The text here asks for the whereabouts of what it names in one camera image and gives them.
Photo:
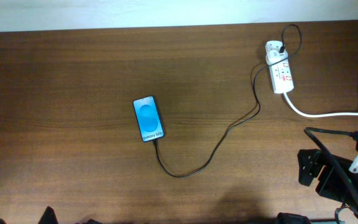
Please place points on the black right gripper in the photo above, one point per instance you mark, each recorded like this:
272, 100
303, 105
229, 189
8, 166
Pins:
309, 169

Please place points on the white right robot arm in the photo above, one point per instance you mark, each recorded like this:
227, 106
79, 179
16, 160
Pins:
293, 218

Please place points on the white charger plug adapter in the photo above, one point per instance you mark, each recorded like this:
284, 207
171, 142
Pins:
273, 54

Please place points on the white power strip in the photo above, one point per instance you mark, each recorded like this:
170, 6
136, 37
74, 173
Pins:
280, 73

